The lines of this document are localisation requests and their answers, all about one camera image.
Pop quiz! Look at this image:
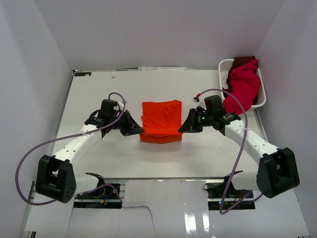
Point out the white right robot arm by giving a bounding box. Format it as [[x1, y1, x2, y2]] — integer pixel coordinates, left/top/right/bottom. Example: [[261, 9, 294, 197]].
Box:
[[178, 95, 300, 198]]

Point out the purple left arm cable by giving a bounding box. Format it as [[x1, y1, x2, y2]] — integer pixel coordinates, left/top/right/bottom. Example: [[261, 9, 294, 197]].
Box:
[[14, 92, 127, 206]]

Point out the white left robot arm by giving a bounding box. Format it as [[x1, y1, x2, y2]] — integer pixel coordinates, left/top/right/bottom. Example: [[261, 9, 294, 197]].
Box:
[[36, 99, 144, 203]]

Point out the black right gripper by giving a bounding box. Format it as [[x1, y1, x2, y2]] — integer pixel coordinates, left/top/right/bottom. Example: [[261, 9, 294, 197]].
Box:
[[178, 109, 214, 133]]

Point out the printed paper strip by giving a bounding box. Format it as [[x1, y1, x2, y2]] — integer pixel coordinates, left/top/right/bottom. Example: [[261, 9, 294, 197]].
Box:
[[138, 66, 187, 71]]

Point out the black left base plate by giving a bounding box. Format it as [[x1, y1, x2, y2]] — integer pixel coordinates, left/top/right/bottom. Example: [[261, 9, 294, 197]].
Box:
[[73, 183, 125, 209]]

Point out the orange t shirt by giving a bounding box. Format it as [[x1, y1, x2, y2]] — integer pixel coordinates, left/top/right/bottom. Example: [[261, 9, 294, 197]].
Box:
[[140, 100, 182, 144]]

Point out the crimson red t shirt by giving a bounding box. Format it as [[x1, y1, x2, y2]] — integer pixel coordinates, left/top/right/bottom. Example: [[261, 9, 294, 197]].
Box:
[[223, 59, 261, 115]]

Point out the white perforated plastic basket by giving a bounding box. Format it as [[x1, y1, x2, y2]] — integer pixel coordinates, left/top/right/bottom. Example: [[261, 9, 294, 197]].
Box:
[[218, 59, 266, 112]]

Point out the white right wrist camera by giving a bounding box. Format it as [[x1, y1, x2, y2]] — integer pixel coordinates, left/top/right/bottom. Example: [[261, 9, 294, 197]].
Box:
[[193, 94, 201, 103]]

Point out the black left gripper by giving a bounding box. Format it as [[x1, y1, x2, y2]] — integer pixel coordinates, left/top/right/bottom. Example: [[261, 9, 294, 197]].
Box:
[[110, 110, 144, 136]]

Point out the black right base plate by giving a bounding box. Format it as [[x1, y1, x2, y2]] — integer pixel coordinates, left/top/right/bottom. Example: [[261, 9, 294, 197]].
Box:
[[203, 180, 256, 211]]

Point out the black label sticker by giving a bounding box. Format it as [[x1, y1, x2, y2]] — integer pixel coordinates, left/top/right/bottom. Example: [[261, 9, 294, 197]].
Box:
[[74, 72, 92, 77]]

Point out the dark maroon t shirt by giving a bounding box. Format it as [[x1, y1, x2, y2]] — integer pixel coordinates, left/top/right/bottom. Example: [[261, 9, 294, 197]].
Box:
[[232, 56, 256, 69]]

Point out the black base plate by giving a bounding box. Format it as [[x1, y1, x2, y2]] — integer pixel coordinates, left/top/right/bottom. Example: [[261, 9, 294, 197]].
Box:
[[203, 180, 256, 211], [73, 183, 125, 209]]

